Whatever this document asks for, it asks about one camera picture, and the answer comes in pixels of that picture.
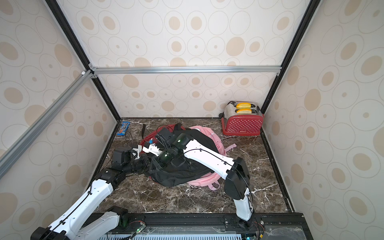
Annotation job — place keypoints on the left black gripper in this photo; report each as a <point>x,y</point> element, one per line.
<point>144,161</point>

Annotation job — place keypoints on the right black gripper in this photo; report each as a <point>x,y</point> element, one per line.
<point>160,138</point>

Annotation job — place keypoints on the black backpack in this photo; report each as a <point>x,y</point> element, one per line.
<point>182,170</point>

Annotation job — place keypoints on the red backpack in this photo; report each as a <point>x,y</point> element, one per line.
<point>151,137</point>

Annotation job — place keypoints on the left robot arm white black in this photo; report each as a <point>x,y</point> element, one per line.
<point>87,201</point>

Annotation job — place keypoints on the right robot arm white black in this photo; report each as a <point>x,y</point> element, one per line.
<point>234,171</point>

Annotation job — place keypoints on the pink backpack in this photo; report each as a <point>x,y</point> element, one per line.
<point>211,180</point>

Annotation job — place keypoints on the blue candy packet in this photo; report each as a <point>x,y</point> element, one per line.
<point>123,128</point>

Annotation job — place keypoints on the red polka dot toaster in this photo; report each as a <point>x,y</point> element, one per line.
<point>241,125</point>

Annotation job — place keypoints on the front yellow toast slice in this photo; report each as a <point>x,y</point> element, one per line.
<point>244,111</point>

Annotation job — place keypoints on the yellow toast slice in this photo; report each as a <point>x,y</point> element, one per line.
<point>244,106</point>
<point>244,111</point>

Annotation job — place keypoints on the rear yellow toast slice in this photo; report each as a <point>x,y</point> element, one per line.
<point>244,106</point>

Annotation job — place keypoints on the horizontal aluminium bar rear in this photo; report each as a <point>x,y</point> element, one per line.
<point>187,70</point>

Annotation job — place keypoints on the diagonal aluminium bar left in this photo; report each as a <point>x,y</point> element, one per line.
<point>20,146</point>

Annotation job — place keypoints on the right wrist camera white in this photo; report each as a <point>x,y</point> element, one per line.
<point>150,147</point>

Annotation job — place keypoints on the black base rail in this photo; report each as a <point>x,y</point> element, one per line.
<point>291,226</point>

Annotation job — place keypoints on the black frame post left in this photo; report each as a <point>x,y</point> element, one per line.
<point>58,14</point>

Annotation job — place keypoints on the black frame post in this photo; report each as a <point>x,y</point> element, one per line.
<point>58,14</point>
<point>304,23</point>

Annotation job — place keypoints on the black frame post right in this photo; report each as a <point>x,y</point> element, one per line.
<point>304,23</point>

